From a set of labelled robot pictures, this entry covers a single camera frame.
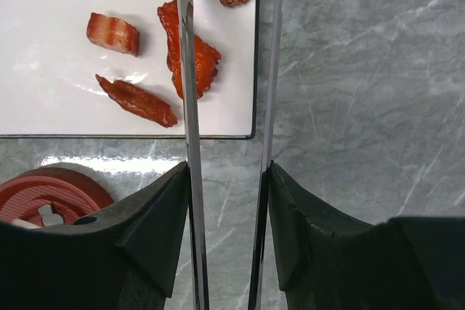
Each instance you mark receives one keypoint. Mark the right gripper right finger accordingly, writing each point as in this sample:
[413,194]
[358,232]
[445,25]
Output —
[327,259]

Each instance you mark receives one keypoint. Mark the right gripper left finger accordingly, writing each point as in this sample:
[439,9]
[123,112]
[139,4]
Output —
[122,257]

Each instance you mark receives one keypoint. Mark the metal tongs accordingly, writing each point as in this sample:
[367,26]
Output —
[197,226]

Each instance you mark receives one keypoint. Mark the red lid right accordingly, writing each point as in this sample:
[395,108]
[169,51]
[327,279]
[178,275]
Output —
[51,195]

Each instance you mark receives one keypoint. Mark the brown chicken wing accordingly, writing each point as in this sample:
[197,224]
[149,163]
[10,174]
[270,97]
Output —
[138,101]

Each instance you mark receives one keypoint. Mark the white rectangular plate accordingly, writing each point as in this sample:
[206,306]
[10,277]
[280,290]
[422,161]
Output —
[48,68]

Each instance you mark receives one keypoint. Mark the red chicken drumstick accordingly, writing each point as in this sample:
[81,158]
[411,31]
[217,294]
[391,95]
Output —
[206,57]

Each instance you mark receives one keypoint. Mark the pork belly cube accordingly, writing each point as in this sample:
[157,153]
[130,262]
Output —
[113,33]

